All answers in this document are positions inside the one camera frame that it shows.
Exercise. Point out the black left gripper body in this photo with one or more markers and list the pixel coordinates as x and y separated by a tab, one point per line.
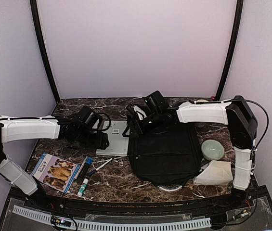
85	140

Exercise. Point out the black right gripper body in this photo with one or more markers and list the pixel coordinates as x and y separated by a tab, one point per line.
149	127

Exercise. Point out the pale green shrink-wrapped book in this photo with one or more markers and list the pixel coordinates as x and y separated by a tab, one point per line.
118	144

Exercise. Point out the black student backpack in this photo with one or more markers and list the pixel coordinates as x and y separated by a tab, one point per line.
173	157

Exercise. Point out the dog picture book Bark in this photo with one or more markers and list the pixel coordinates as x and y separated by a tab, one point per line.
55	172

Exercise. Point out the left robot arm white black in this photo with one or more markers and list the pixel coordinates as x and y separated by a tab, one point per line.
22	133

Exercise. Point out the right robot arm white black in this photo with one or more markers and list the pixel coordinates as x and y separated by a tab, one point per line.
234	113

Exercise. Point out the white paper tissue pack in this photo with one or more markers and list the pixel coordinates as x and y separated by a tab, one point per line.
215	173

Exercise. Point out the black marker blue cap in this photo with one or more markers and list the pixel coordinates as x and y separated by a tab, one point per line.
85	167

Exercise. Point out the thin white pen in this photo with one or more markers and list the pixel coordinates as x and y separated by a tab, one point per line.
80	168

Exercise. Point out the white pen blue cap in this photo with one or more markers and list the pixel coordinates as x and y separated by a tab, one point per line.
98	168

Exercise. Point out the white green glue stick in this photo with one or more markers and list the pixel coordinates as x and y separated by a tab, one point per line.
83	187

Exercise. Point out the white ceramic mug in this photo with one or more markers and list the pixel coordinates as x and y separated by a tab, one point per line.
200	124

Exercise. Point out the pale green ceramic bowl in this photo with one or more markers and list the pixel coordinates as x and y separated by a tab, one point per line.
212	150

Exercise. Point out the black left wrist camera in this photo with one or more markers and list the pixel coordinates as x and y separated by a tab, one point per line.
88	116

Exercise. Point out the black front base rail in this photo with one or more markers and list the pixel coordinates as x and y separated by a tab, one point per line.
145	199

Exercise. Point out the white slotted cable duct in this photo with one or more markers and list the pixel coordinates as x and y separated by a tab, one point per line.
82	225

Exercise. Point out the black left corner post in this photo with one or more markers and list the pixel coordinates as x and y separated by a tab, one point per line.
42	49

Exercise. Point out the black corner post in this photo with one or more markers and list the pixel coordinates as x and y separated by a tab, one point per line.
42	49
231	49

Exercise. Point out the black right corner post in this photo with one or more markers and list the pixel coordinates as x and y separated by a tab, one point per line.
231	49

